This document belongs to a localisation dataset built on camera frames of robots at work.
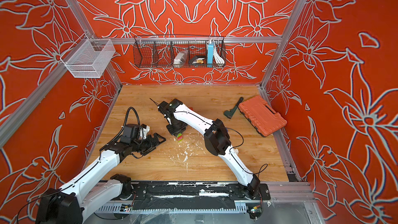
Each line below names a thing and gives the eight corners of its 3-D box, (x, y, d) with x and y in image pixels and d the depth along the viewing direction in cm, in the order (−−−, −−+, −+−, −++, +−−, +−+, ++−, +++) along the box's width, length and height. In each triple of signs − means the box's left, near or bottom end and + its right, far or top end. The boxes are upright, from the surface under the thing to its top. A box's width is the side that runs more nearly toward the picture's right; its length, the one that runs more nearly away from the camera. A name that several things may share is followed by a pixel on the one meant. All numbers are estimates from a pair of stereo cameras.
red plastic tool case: (263, 139, 92) (266, 135, 88) (237, 108, 107) (238, 103, 103) (285, 126, 97) (289, 122, 93) (257, 99, 112) (259, 94, 108)
